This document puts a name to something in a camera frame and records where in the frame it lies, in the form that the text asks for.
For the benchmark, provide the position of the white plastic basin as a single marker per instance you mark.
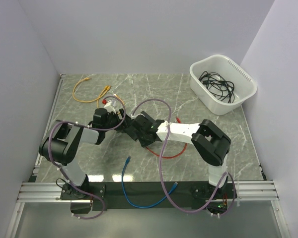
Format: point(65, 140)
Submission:
point(221, 84)

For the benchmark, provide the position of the aluminium rail frame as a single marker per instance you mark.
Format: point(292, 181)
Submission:
point(31, 192)

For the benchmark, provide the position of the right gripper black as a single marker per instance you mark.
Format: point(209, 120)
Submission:
point(144, 144)

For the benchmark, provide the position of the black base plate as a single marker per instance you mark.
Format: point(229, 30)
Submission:
point(189, 197)

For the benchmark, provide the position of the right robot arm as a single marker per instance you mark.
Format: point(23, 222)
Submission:
point(212, 144)

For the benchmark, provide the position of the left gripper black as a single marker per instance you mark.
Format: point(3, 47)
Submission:
point(125, 124)

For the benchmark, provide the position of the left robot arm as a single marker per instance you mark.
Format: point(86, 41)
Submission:
point(61, 143)

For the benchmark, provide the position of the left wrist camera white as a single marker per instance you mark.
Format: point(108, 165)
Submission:
point(110, 105)

